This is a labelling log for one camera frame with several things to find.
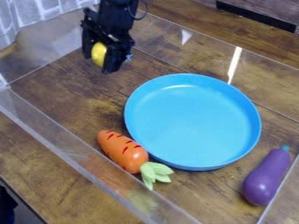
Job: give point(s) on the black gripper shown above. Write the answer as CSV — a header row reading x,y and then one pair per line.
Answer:
x,y
108,26

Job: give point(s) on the yellow toy lemon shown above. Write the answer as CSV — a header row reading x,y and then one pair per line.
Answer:
x,y
98,53

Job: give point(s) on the blue round plastic tray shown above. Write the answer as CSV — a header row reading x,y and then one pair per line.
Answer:
x,y
194,121

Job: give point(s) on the orange toy carrot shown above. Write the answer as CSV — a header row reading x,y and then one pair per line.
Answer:
x,y
132,156

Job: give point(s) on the dark object at table edge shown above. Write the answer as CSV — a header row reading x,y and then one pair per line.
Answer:
x,y
7,207

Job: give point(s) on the purple toy eggplant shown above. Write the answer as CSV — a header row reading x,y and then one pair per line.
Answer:
x,y
262,181

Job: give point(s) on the clear acrylic enclosure wall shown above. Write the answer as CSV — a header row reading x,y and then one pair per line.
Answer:
x,y
58,101

